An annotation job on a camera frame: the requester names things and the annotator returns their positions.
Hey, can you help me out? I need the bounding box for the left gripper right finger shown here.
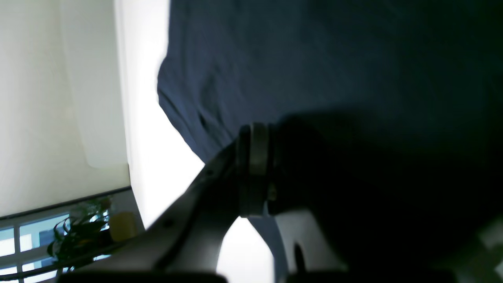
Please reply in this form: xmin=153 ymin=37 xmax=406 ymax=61
xmin=277 ymin=211 xmax=502 ymax=283

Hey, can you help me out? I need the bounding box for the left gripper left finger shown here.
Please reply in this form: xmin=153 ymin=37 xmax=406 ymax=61
xmin=59 ymin=123 xmax=276 ymax=283

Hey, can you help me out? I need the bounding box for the black T-shirt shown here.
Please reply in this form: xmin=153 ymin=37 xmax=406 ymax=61
xmin=157 ymin=0 xmax=502 ymax=276

